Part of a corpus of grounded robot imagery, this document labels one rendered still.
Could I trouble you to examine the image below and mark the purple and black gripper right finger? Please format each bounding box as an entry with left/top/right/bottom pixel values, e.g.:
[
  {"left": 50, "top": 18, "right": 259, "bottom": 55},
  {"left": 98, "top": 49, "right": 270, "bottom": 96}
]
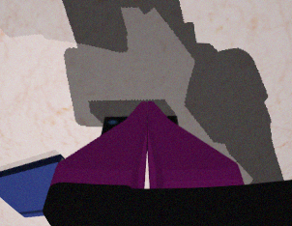
[{"left": 147, "top": 101, "right": 244, "bottom": 188}]

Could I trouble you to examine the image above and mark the black domino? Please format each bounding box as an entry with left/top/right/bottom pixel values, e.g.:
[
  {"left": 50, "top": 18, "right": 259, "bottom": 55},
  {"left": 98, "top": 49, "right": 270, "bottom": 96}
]
[{"left": 101, "top": 116, "right": 178, "bottom": 135}]

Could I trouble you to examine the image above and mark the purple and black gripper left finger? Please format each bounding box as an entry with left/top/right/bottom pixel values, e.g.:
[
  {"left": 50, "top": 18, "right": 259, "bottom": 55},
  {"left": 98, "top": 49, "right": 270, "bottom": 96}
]
[{"left": 50, "top": 101, "right": 147, "bottom": 188}]

